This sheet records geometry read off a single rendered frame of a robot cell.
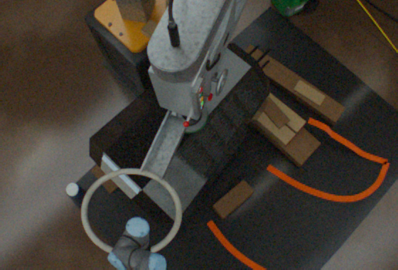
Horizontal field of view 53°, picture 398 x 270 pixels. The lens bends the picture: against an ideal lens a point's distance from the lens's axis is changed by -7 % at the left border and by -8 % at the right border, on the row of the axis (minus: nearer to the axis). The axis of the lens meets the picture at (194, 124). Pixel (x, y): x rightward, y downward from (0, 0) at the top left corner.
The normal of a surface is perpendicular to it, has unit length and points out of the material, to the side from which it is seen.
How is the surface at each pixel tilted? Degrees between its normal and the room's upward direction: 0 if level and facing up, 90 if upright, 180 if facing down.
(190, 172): 45
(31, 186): 0
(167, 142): 2
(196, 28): 0
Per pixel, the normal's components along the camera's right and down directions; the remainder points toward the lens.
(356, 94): -0.06, -0.33
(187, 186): 0.50, 0.18
